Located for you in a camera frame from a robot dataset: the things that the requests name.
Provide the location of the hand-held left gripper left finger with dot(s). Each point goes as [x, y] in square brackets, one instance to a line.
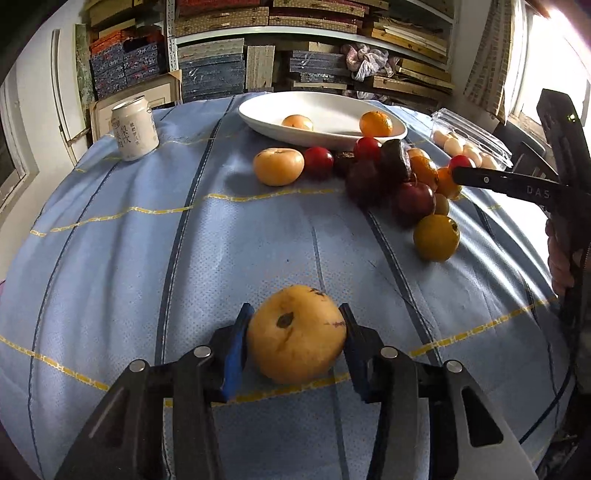
[234, 355]

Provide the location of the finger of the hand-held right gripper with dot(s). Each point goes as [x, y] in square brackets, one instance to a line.
[503, 183]

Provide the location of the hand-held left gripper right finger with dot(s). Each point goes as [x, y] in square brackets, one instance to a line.
[352, 355]

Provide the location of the red tomato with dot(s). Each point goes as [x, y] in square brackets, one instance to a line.
[461, 161]
[318, 162]
[367, 148]

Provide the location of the yellow pear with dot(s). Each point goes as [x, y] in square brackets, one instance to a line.
[295, 337]

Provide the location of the mandarin orange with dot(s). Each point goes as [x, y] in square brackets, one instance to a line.
[447, 183]
[376, 123]
[298, 122]
[424, 171]

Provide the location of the yellow-green orange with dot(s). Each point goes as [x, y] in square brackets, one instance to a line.
[436, 238]

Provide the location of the pale spotted orange fruit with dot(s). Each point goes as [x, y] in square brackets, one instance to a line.
[418, 152]

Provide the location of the pale orange persimmon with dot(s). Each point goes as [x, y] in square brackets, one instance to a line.
[278, 167]

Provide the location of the white oval plate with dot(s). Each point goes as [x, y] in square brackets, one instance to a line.
[323, 108]

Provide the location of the person's right hand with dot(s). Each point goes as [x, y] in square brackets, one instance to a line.
[559, 263]

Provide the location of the clear plastic egg carton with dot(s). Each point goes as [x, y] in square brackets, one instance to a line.
[471, 138]

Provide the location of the small yellowish fruit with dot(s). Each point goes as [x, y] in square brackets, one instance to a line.
[441, 204]

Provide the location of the red plum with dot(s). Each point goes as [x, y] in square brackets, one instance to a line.
[413, 203]

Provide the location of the bright window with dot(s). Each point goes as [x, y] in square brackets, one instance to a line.
[554, 55]

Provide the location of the dark avocado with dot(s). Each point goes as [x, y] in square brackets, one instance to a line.
[395, 159]

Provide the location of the blue striped tablecloth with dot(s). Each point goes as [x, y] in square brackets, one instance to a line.
[138, 277]

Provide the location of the patterned beige curtain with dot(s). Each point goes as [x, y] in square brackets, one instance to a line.
[489, 60]

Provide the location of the dark purple plum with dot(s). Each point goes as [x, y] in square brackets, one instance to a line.
[364, 183]

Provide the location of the stack of wooden boxes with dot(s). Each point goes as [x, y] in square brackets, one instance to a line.
[415, 41]

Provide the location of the pink cloth bundle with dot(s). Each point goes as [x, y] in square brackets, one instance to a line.
[367, 62]

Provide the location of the stack of dark grey boxes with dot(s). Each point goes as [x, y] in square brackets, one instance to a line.
[318, 69]

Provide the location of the white drink can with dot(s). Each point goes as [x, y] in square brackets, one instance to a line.
[135, 129]

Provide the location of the upright brown cardboard box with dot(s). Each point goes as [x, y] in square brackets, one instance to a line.
[261, 67]

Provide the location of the stack of woven boxes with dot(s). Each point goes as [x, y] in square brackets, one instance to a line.
[277, 16]

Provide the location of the stack of dark blue boxes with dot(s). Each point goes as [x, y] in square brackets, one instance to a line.
[212, 74]

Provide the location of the white framed window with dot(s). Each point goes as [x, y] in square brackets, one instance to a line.
[14, 152]

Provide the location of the stack of blue patterned boxes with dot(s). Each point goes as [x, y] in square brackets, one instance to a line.
[127, 64]

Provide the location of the green patterned board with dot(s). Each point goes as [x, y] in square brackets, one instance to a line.
[84, 64]

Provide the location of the wooden picture frame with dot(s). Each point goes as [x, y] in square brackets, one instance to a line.
[157, 97]

